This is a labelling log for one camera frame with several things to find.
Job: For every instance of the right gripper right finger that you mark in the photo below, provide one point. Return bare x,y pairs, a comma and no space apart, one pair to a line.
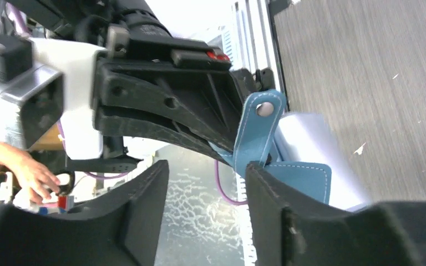
290,228

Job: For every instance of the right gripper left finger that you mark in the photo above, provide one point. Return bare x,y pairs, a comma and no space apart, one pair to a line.
121,227

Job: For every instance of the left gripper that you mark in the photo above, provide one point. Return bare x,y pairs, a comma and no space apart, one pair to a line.
191,108

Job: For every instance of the blue leather card holder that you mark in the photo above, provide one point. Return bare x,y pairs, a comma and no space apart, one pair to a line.
255,141

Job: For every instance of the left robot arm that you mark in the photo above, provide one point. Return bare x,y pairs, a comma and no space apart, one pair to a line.
57,20

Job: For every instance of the person's hand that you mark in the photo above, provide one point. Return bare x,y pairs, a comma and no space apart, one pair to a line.
33,177

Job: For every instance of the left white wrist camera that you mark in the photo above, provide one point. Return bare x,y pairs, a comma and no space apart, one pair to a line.
44,82

